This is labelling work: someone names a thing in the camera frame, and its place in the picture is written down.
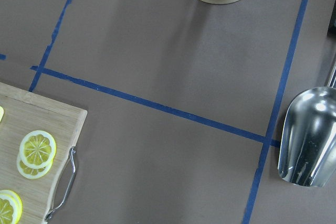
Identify upper lemon slice of pair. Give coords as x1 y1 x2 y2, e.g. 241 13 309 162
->
19 130 57 169

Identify lemon slice of pair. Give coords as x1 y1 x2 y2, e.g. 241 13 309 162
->
19 130 57 169
16 154 53 179

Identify wooden cutting board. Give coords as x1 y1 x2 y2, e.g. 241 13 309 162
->
1 83 87 223

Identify shiny metal scoop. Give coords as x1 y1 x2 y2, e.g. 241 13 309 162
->
278 66 335 187

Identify lower lemon slice of pair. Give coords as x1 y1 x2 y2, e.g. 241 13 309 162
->
16 154 53 179

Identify black device box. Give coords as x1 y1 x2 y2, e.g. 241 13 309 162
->
328 1 336 36

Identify single lemon slice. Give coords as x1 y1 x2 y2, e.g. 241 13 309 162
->
1 189 23 224

